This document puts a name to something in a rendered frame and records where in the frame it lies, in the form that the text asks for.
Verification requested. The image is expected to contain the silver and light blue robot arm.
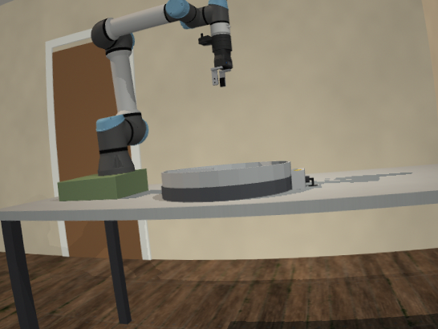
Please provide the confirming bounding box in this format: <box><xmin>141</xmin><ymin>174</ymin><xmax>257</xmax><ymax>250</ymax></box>
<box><xmin>91</xmin><ymin>0</ymin><xmax>229</xmax><ymax>176</ymax></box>

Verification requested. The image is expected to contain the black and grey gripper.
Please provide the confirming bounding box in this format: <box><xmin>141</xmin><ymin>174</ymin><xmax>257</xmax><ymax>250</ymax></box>
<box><xmin>198</xmin><ymin>22</ymin><xmax>233</xmax><ymax>87</ymax></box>

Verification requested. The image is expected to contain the grey round turntable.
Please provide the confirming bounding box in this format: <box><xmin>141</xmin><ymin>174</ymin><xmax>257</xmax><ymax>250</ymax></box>
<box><xmin>161</xmin><ymin>161</ymin><xmax>318</xmax><ymax>202</ymax></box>

